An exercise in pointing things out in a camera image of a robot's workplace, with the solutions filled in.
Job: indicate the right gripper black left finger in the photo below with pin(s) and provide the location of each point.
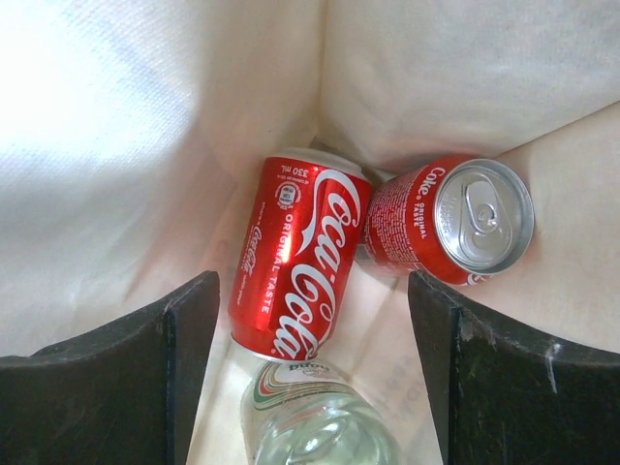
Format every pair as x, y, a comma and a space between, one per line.
126, 392

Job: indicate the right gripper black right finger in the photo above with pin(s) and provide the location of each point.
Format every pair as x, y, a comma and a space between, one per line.
503, 392

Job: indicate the clear green-capped glass bottle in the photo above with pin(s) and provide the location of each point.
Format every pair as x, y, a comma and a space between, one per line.
306, 413

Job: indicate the red cola can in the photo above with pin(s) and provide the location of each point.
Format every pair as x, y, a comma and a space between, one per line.
297, 254

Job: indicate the cream canvas tote bag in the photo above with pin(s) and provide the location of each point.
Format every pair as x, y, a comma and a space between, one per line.
133, 133

